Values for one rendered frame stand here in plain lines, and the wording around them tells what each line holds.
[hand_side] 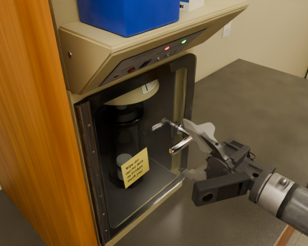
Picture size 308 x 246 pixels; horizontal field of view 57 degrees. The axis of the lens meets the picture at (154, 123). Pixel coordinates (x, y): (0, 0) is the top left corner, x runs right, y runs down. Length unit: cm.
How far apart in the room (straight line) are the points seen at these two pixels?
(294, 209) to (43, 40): 47
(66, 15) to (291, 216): 48
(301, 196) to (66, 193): 39
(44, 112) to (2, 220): 63
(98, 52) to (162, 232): 58
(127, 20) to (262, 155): 84
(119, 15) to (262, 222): 70
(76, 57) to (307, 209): 44
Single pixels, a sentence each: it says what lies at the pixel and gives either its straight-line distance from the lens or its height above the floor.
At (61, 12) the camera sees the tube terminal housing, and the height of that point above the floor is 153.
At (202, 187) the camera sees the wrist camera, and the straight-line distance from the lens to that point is 54.
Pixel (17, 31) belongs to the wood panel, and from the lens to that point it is 32.
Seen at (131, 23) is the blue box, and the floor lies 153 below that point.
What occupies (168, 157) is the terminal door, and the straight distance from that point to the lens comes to 74.
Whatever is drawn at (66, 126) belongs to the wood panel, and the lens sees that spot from 37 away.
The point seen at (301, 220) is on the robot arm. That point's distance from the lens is 57.
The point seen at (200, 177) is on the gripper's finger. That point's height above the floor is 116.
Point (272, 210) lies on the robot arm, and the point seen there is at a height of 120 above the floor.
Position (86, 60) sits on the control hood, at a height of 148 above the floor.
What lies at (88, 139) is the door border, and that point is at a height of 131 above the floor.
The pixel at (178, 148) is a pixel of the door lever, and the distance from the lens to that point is 65.
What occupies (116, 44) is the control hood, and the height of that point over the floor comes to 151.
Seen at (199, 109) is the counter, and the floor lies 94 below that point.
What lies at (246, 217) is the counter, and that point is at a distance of 89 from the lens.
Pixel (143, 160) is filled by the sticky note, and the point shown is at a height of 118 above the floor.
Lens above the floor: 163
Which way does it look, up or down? 35 degrees down
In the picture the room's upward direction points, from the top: straight up
